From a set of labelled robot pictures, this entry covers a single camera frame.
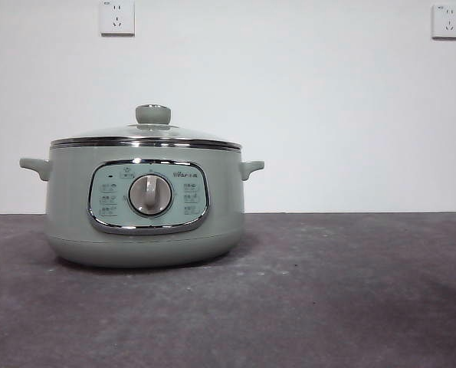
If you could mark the white wall socket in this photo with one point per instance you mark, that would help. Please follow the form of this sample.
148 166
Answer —
448 21
117 19

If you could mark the pale green electric pot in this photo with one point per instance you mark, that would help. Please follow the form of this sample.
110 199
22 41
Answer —
74 214

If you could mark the glass lid with green knob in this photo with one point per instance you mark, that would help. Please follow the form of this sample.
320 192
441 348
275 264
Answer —
153 115

